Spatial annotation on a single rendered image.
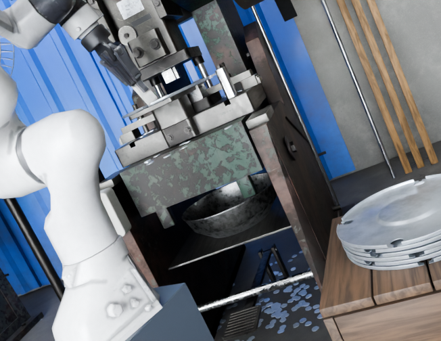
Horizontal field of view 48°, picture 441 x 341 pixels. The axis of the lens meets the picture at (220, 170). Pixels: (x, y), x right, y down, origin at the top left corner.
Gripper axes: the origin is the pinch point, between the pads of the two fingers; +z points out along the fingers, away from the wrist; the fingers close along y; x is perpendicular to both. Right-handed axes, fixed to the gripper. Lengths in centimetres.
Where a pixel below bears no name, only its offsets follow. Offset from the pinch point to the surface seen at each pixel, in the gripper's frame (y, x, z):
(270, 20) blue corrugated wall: -77, 115, 29
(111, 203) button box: -8.7, -25.6, 16.0
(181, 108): -2.5, 6.3, 10.8
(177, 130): -5.3, 2.0, 15.0
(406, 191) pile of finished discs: 53, 5, 46
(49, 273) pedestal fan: -88, -45, 35
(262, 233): 3, -4, 53
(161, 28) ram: -7.8, 21.4, -8.4
